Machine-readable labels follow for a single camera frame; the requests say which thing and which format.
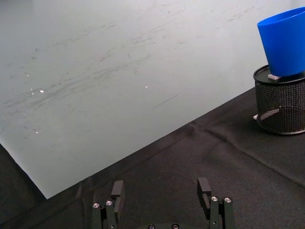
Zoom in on black mesh cylinder holder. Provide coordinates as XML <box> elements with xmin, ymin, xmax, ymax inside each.
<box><xmin>253</xmin><ymin>64</ymin><xmax>305</xmax><ymax>136</ymax></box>

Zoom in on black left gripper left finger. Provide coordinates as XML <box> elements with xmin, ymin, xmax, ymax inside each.
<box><xmin>91</xmin><ymin>180</ymin><xmax>125</xmax><ymax>229</ymax></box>

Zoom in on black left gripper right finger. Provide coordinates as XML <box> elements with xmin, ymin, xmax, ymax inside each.
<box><xmin>197</xmin><ymin>177</ymin><xmax>235</xmax><ymax>229</ymax></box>

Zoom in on black table cloth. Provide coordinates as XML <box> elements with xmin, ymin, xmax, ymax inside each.
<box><xmin>0</xmin><ymin>86</ymin><xmax>305</xmax><ymax>229</ymax></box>

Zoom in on blue plastic cup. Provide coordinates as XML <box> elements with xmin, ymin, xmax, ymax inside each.
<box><xmin>256</xmin><ymin>6</ymin><xmax>305</xmax><ymax>77</ymax></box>

